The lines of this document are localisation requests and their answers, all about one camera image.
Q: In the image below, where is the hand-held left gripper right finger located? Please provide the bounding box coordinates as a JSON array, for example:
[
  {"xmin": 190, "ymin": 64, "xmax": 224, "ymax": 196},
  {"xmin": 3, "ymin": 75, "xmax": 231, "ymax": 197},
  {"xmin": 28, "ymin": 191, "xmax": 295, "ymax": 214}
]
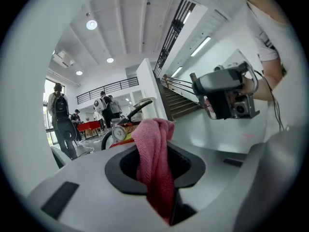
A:
[{"xmin": 167, "ymin": 141, "xmax": 247, "ymax": 226}]

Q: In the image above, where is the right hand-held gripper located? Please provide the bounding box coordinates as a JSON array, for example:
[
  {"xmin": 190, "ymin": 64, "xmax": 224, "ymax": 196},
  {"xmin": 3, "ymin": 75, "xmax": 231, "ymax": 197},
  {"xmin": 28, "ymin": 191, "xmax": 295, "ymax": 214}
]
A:
[{"xmin": 189, "ymin": 48, "xmax": 261, "ymax": 120}]

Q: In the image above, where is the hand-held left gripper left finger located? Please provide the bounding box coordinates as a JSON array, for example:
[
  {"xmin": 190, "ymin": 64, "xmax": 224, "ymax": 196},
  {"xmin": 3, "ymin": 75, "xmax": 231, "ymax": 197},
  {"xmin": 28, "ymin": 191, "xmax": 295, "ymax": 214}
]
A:
[{"xmin": 26, "ymin": 143, "xmax": 170, "ymax": 232}]

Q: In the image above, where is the red fire extinguisher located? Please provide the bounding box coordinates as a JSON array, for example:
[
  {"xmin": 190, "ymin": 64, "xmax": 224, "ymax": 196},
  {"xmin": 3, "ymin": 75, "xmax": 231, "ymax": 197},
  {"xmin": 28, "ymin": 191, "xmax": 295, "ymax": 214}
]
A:
[{"xmin": 101, "ymin": 99, "xmax": 155, "ymax": 151}]

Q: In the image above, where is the pink cloth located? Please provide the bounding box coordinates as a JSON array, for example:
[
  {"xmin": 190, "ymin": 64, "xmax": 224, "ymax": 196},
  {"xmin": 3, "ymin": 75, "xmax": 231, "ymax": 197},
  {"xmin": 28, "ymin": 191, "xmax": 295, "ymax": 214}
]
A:
[{"xmin": 131, "ymin": 118, "xmax": 176, "ymax": 224}]

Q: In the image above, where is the person's right forearm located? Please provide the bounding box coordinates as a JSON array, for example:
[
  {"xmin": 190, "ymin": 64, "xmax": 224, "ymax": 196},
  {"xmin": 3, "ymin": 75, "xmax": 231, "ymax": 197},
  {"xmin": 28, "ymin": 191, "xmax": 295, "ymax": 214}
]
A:
[{"xmin": 251, "ymin": 56, "xmax": 284, "ymax": 101}]

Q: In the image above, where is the person's right hand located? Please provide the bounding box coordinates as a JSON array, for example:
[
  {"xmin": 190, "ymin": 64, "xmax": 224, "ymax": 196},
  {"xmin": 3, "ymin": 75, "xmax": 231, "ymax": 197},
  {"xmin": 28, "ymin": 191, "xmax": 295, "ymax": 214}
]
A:
[{"xmin": 240, "ymin": 77, "xmax": 255, "ymax": 95}]

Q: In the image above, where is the ceiling strip light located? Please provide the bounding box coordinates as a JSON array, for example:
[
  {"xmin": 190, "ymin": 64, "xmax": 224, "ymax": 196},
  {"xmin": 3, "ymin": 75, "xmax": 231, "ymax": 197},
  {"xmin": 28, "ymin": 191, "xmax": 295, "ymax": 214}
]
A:
[
  {"xmin": 171, "ymin": 66, "xmax": 183, "ymax": 78},
  {"xmin": 182, "ymin": 10, "xmax": 192, "ymax": 25},
  {"xmin": 190, "ymin": 36, "xmax": 212, "ymax": 58}
]

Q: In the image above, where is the dark wooden staircase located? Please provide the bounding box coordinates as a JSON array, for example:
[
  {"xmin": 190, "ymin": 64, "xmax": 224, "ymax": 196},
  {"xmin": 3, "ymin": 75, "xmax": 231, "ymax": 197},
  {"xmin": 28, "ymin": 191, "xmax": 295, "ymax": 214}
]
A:
[{"xmin": 156, "ymin": 73, "xmax": 204, "ymax": 121}]

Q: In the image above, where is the red table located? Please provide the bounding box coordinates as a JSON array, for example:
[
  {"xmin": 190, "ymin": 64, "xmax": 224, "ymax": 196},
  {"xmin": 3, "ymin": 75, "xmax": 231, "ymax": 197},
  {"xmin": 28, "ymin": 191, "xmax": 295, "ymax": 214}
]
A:
[{"xmin": 77, "ymin": 120, "xmax": 101, "ymax": 139}]

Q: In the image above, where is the black mezzanine railing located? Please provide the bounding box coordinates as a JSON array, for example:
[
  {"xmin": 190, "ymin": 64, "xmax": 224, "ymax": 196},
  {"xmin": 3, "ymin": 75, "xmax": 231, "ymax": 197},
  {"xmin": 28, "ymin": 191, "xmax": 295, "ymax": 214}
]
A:
[{"xmin": 152, "ymin": 0, "xmax": 197, "ymax": 78}]

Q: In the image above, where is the person's white shirt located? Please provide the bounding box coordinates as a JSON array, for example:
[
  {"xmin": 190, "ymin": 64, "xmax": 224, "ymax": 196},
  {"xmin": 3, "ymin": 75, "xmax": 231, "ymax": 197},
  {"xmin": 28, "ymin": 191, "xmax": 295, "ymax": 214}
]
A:
[{"xmin": 246, "ymin": 0, "xmax": 293, "ymax": 63}]

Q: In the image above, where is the black balcony railing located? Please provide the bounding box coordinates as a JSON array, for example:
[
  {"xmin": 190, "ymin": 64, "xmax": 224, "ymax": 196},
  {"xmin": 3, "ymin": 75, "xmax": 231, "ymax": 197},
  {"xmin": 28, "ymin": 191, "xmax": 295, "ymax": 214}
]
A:
[{"xmin": 76, "ymin": 76, "xmax": 140, "ymax": 105}]

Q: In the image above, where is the white air conditioner unit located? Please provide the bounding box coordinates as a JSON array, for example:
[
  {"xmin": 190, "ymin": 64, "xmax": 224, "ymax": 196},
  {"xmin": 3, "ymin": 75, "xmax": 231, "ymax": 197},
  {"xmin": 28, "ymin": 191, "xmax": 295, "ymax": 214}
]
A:
[{"xmin": 52, "ymin": 50, "xmax": 76, "ymax": 69}]

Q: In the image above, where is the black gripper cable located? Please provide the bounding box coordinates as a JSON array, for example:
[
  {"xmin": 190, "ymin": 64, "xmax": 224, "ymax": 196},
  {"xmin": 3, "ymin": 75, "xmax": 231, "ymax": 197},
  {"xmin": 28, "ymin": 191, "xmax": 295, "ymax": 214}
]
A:
[{"xmin": 253, "ymin": 70, "xmax": 285, "ymax": 132}]

